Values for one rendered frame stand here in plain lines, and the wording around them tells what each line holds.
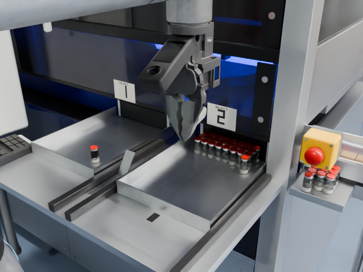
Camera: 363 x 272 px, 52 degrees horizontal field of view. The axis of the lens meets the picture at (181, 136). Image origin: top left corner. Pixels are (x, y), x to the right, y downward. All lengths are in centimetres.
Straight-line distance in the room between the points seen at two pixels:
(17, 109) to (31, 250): 93
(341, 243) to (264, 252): 117
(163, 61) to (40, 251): 170
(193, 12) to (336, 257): 175
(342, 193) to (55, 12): 80
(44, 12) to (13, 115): 115
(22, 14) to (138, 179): 67
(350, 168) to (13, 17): 85
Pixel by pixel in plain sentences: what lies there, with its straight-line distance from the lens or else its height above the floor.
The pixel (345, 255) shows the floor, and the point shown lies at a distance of 219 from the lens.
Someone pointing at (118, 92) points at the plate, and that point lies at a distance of 118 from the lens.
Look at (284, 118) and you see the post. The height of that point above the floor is 106.
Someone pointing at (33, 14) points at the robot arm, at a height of 135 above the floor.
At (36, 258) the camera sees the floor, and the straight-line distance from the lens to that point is 213.
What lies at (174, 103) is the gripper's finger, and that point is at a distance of 67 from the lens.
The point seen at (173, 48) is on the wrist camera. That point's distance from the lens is 61.
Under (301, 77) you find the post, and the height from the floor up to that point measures 116.
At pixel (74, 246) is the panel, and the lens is 185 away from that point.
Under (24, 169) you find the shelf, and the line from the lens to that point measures 109.
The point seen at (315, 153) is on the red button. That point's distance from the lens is 86.
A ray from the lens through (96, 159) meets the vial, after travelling 105.
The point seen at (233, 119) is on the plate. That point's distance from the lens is 95.
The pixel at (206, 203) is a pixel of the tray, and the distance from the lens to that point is 87.
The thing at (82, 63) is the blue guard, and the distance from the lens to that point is 127.
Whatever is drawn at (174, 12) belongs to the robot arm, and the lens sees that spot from 61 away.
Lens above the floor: 140
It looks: 26 degrees down
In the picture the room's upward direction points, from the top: straight up
